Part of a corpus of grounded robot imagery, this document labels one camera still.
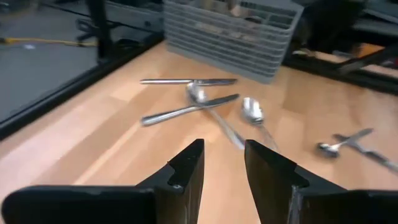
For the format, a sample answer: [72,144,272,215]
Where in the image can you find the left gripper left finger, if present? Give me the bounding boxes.
[1,139,205,224]

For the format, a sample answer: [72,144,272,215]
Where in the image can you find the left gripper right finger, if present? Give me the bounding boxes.
[244,139,398,224]

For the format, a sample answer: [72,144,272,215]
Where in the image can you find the steel spoon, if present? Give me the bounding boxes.
[185,81,246,150]
[316,127,374,159]
[241,96,280,153]

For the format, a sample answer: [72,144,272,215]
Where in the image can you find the grey mesh cutlery caddy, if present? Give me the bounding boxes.
[164,0,305,84]

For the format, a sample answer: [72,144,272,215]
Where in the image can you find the steel table knife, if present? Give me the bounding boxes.
[140,93,241,127]
[332,133,398,174]
[139,77,239,87]

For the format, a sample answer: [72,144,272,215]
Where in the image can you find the yellow cable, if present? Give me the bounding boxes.
[0,36,99,47]

